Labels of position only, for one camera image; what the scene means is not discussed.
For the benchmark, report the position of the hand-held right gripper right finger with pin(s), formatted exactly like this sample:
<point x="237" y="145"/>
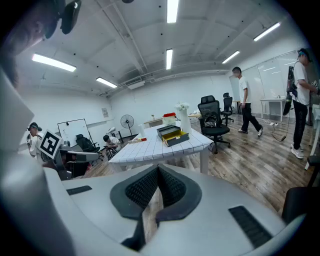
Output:
<point x="180" y="197"/>

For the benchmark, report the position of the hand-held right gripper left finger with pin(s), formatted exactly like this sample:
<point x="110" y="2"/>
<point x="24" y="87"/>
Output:
<point x="130" y="197"/>

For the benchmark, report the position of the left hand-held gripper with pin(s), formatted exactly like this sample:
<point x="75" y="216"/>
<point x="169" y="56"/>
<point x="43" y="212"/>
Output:
<point x="51" y="144"/>

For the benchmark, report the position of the yellow transparent plastic box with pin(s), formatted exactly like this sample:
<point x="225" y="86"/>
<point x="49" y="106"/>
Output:
<point x="176" y="140"/>

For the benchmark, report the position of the black plastic tray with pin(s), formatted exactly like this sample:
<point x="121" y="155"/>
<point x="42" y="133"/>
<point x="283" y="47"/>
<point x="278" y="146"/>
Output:
<point x="168" y="130"/>

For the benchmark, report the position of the white whiteboard on stand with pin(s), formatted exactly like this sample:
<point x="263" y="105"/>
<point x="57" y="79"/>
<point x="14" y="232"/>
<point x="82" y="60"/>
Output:
<point x="72" y="131"/>

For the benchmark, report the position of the table with white grid cloth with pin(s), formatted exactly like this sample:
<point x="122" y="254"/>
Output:
<point x="150" y="150"/>

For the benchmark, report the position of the white paper roll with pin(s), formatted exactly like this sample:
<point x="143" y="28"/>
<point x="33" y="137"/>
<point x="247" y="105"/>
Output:
<point x="141" y="130"/>

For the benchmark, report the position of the white ribbed vase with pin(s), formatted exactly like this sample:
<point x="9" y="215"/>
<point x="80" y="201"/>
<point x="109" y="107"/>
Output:
<point x="185" y="122"/>

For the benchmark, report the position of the black standing fan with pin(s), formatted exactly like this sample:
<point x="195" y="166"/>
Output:
<point x="127" y="122"/>

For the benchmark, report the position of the translucent jar with red lid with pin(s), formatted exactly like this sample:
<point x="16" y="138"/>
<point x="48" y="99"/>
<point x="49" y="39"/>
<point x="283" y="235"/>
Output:
<point x="170" y="119"/>

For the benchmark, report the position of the light wooden desk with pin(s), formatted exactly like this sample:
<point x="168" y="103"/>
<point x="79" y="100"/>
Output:
<point x="152" y="122"/>

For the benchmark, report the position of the black headset on chair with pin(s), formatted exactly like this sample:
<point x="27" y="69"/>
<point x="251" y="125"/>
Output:
<point x="210" y="121"/>

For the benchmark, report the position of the ceiling light bar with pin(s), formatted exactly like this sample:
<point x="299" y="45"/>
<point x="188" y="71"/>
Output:
<point x="172" y="11"/>
<point x="267" y="31"/>
<point x="169" y="58"/>
<point x="53" y="62"/>
<point x="106" y="82"/>
<point x="230" y="57"/>

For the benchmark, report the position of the wooden table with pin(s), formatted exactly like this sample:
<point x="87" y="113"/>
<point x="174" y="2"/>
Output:
<point x="195" y="115"/>

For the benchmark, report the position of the white flower bouquet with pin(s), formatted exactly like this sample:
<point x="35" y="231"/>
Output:
<point x="182" y="106"/>

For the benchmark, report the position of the black office chair with headrest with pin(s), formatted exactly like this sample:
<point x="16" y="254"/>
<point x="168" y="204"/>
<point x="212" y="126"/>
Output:
<point x="208" y="108"/>

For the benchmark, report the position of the white air conditioner unit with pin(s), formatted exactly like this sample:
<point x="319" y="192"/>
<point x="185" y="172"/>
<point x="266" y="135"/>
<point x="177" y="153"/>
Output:
<point x="136" y="85"/>

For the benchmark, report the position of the white power strip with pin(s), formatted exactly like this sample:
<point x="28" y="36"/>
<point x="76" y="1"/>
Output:
<point x="273" y="123"/>

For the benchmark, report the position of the white presentation board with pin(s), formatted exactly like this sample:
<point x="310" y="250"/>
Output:
<point x="234" y="87"/>

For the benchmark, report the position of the white desk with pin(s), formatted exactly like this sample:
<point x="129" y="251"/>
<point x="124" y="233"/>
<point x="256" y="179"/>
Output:
<point x="272" y="100"/>

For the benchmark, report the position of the grey wall poster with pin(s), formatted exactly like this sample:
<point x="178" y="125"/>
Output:
<point x="105" y="112"/>

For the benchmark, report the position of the black head-mounted camera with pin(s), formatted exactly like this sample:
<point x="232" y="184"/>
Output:
<point x="70" y="15"/>

